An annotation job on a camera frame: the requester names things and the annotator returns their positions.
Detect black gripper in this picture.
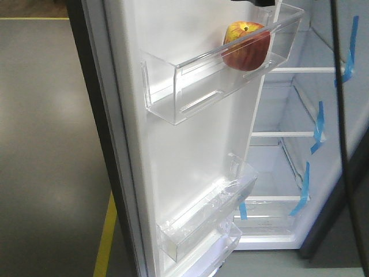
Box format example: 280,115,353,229
231,0,276,6

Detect red yellow apple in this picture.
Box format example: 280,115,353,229
221,21,271,72

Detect grey fridge door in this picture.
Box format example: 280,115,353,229
65,0,306,277

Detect grey fridge body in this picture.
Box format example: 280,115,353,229
239,1,358,267

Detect clear upper door bin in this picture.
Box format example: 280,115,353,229
138,1,304,125

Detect clear door bin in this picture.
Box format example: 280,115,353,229
138,1,304,125
164,220,242,276
157,153,258,263

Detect clear crisper drawer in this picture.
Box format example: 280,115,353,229
233,201,297,236

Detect clear middle door bin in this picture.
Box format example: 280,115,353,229
157,153,258,263

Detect clear lower door bin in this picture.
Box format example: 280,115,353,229
164,220,242,276

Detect yellow floor tape line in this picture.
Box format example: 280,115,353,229
1,18,116,276

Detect black camera cable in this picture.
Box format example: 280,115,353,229
330,0,358,277

